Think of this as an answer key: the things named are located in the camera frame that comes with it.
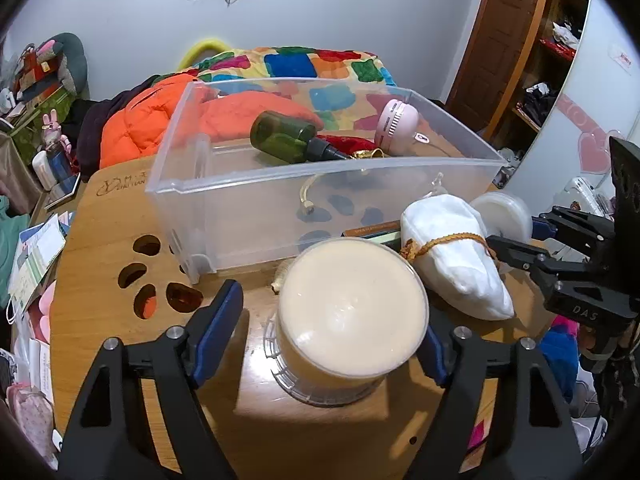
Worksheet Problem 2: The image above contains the white panel with pink hearts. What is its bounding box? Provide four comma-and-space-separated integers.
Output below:
520, 0, 640, 221

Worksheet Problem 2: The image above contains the white suitcase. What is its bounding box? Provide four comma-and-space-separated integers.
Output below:
555, 175, 613, 216

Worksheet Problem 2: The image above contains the white bottle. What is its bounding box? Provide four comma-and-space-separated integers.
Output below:
31, 152, 58, 191

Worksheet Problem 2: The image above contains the stack of gift boxes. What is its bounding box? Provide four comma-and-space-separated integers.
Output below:
10, 42, 76, 126

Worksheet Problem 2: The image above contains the white round container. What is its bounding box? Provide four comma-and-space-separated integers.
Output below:
470, 191, 533, 251

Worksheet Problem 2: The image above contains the pink quilted pouch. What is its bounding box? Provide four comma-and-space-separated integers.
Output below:
7, 382, 56, 461

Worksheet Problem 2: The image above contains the small beige shell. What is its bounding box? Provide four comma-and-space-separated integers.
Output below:
270, 259, 296, 293

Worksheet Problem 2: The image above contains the grey plush cushion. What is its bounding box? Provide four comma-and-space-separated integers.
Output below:
47, 32, 88, 96

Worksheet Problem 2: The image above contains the cream candle jar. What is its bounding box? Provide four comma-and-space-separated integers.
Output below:
262, 237, 431, 406

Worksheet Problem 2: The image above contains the yellow curved headboard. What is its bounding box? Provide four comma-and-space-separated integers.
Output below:
179, 37, 233, 68

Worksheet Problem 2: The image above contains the dark purple clothing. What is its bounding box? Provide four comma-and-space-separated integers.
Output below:
75, 75, 161, 181

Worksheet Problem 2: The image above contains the tablet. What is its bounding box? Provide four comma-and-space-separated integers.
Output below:
44, 172, 82, 208

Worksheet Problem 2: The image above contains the white drawstring pouch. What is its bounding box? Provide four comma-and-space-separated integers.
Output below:
400, 195, 516, 321

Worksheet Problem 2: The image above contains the wooden shelf unit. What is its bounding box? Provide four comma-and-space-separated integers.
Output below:
495, 0, 593, 161

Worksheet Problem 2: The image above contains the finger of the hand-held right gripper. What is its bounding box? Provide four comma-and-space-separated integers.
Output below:
486, 235, 637, 333
531, 206, 618, 264

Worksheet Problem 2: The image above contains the clear plastic storage bin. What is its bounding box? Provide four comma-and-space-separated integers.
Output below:
145, 76, 508, 283

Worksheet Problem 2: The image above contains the pink round item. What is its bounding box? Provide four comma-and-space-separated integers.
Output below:
30, 280, 56, 341

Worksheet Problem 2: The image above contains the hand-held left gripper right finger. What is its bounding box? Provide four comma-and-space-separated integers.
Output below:
405, 306, 586, 480

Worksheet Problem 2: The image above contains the small brown box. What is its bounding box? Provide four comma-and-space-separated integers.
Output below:
341, 220, 403, 251

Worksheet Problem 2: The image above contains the pile of papers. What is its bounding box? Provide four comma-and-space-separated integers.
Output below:
7, 212, 73, 316

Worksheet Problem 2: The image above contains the orange puffer jacket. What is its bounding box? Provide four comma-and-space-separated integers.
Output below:
99, 74, 326, 170

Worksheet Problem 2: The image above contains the pink handheld fan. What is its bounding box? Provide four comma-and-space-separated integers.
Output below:
375, 99, 430, 156

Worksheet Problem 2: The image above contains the pink rabbit figurine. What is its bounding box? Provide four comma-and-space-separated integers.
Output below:
41, 110, 71, 153

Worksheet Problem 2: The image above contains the brown wooden door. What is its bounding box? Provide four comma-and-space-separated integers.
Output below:
445, 0, 555, 128

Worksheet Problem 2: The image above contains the red and gold cloth item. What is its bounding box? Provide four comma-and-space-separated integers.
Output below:
315, 134, 386, 161

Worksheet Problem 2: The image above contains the colourful patchwork blanket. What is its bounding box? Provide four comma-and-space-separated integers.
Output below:
192, 46, 401, 131

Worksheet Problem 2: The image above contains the wooden desk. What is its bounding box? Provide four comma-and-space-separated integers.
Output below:
47, 165, 566, 480

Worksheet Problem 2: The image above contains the teal plush dinosaur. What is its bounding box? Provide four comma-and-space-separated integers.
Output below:
0, 195, 31, 286

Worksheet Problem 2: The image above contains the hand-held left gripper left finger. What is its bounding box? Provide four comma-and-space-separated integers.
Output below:
57, 279, 246, 480

